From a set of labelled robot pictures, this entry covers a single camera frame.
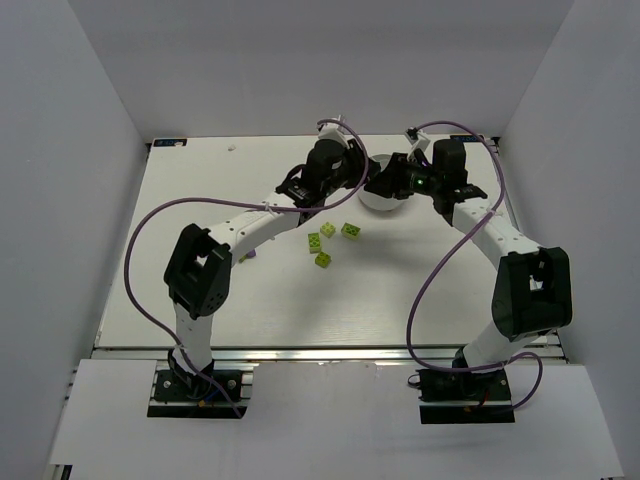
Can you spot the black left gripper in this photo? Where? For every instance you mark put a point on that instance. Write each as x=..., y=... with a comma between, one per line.
x=360, y=166

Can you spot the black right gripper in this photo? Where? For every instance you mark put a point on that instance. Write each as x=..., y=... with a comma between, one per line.
x=390, y=174

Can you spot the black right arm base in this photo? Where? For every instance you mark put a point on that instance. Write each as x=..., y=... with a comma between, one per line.
x=464, y=398

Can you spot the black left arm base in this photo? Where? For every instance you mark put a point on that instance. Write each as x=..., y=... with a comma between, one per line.
x=178, y=393

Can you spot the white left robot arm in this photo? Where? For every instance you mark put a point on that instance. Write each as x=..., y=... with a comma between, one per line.
x=199, y=270

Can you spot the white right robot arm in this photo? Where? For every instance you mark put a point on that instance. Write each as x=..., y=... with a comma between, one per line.
x=532, y=294

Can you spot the white round divided container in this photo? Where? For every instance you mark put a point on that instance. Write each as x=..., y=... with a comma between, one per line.
x=375, y=202

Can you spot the light green lego brick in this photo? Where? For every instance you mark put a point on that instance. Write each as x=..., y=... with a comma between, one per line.
x=350, y=231

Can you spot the light green lego small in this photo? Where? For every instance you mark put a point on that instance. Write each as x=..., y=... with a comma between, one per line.
x=328, y=229

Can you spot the light green lego long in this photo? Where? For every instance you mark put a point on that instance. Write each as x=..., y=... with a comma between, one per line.
x=314, y=243

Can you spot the blue table label right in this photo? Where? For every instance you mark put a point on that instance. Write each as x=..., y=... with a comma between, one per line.
x=466, y=138

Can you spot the blue table label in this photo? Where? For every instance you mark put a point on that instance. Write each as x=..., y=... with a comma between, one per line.
x=466, y=138
x=169, y=143

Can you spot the lime lego small square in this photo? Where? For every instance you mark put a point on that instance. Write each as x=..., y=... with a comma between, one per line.
x=323, y=259

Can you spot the blue table label left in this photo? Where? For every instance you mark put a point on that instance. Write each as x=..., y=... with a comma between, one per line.
x=169, y=143

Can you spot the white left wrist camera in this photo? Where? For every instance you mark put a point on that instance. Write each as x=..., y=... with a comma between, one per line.
x=331, y=129

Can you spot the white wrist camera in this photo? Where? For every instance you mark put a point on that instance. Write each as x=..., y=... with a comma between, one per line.
x=419, y=143
x=331, y=129

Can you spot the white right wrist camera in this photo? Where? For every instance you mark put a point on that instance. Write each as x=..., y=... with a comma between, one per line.
x=419, y=143

